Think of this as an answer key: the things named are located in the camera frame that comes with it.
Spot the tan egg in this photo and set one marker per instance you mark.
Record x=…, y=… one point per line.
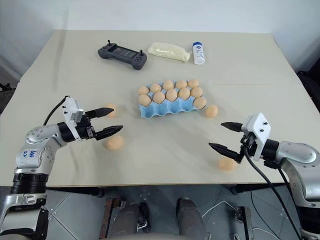
x=181, y=84
x=159, y=97
x=168, y=84
x=196, y=92
x=171, y=95
x=144, y=99
x=184, y=93
x=142, y=90
x=226, y=165
x=211, y=111
x=193, y=83
x=200, y=102
x=115, y=143
x=111, y=111
x=156, y=88

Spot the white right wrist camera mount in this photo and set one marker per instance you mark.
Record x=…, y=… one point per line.
x=258, y=130

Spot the dark grey handheld remote controller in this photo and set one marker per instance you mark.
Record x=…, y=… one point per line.
x=122, y=53

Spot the white bottle with blue label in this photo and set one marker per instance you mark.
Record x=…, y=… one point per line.
x=198, y=53

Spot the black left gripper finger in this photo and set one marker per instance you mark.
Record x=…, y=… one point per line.
x=110, y=130
x=102, y=111

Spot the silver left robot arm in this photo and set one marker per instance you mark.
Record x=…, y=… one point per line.
x=37, y=150

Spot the black equipment stand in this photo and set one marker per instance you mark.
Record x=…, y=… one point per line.
x=5, y=95

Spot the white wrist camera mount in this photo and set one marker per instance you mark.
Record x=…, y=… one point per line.
x=258, y=130
x=71, y=110

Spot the dark rounded shape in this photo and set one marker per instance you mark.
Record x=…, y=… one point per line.
x=130, y=217
x=190, y=215

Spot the blue egg tray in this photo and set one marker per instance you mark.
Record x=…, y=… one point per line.
x=162, y=111

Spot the black table frame bar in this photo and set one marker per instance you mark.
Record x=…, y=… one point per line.
x=75, y=191

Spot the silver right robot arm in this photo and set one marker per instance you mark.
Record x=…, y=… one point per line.
x=297, y=155

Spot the clear bag of white filling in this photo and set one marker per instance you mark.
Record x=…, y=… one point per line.
x=168, y=51

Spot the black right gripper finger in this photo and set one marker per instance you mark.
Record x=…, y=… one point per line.
x=225, y=151
x=232, y=126

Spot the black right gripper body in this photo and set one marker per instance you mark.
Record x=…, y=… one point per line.
x=248, y=145

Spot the rusty metal bar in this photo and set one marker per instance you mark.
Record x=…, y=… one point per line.
x=107, y=217
x=246, y=221

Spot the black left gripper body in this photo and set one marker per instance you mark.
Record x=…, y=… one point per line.
x=85, y=128

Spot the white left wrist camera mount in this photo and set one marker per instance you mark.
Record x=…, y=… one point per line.
x=71, y=110

